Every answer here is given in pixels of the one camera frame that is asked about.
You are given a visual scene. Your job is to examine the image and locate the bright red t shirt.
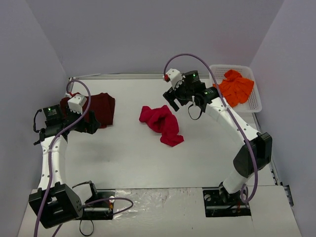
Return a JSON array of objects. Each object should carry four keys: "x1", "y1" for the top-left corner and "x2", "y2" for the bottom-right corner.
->
[{"x1": 139, "y1": 105, "x2": 184, "y2": 147}]

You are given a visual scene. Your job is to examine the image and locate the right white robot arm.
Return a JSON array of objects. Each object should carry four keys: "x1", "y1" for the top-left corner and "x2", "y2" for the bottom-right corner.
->
[{"x1": 163, "y1": 69, "x2": 273, "y2": 204}]

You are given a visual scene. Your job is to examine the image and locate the dark red folded t shirt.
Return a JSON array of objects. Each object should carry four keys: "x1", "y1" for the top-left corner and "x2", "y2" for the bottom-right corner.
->
[{"x1": 60, "y1": 92, "x2": 116, "y2": 129}]

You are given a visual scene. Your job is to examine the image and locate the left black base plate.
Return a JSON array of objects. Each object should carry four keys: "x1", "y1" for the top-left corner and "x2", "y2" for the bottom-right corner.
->
[{"x1": 81, "y1": 190, "x2": 115, "y2": 220}]

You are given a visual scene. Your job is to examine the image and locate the black loop cable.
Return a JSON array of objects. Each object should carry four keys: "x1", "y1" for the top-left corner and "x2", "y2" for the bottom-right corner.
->
[{"x1": 79, "y1": 218, "x2": 94, "y2": 236}]

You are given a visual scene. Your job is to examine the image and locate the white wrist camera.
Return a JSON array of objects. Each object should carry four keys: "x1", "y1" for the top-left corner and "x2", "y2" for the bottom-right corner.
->
[
  {"x1": 67, "y1": 94, "x2": 87, "y2": 115},
  {"x1": 164, "y1": 69, "x2": 183, "y2": 90}
]

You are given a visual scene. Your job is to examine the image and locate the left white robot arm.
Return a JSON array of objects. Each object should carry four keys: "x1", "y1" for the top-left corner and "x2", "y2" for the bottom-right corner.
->
[{"x1": 29, "y1": 105, "x2": 101, "y2": 229}]

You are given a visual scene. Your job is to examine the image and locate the orange t shirt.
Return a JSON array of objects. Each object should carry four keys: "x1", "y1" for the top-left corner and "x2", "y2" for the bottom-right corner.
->
[{"x1": 218, "y1": 69, "x2": 255, "y2": 108}]

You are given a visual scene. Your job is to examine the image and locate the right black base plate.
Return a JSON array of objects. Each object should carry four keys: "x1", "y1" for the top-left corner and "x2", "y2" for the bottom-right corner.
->
[{"x1": 202, "y1": 188, "x2": 251, "y2": 218}]

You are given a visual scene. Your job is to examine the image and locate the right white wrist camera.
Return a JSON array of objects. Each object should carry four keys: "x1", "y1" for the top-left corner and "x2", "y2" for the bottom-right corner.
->
[{"x1": 164, "y1": 69, "x2": 183, "y2": 90}]

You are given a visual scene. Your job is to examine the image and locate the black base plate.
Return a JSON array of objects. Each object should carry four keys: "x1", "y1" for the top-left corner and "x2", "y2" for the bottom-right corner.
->
[
  {"x1": 81, "y1": 190, "x2": 115, "y2": 220},
  {"x1": 202, "y1": 188, "x2": 251, "y2": 218}
]

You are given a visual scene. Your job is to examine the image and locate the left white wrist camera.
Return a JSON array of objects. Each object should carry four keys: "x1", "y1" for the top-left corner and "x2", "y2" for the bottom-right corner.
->
[{"x1": 67, "y1": 94, "x2": 87, "y2": 115}]

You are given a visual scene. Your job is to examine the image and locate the white plastic basket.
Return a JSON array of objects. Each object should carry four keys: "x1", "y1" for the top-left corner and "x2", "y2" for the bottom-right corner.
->
[{"x1": 210, "y1": 64, "x2": 262, "y2": 113}]

